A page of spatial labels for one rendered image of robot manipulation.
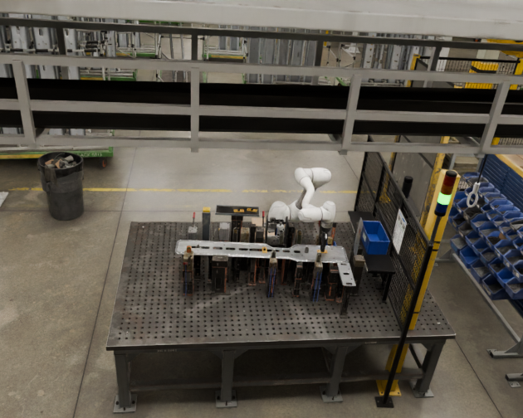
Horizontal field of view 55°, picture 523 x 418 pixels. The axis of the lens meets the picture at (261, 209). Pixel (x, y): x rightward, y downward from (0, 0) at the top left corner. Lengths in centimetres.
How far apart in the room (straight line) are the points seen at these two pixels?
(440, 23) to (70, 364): 446
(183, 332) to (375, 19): 356
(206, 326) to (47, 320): 179
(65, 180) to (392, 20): 589
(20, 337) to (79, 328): 48
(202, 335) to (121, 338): 56
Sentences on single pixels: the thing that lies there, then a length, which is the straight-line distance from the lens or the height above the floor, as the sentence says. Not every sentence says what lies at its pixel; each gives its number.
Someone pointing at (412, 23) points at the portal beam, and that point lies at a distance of 32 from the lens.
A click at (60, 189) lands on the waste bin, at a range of 622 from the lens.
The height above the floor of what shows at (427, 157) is 110.
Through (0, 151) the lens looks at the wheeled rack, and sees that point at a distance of 776.
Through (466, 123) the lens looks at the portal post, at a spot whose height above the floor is 322.
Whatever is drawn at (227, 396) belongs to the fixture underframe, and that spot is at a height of 8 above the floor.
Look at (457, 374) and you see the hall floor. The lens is 492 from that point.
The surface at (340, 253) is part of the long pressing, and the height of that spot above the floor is 100.
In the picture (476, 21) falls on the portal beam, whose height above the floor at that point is 329.
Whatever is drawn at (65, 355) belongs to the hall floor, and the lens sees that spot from 473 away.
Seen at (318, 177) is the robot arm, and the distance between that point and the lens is 434.
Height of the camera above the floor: 333
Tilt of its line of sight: 30 degrees down
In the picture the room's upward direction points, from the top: 5 degrees clockwise
